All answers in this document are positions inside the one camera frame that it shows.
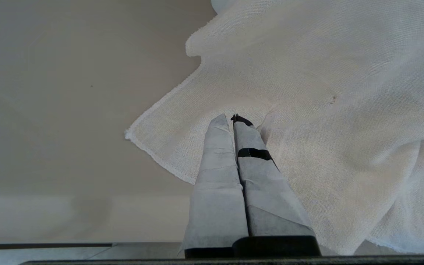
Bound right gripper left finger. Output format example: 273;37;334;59
178;113;250;259

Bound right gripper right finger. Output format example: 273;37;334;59
230;113;322;257

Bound white cylindrical cup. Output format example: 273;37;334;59
210;0;234;14

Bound white woven cloth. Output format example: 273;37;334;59
124;0;424;256

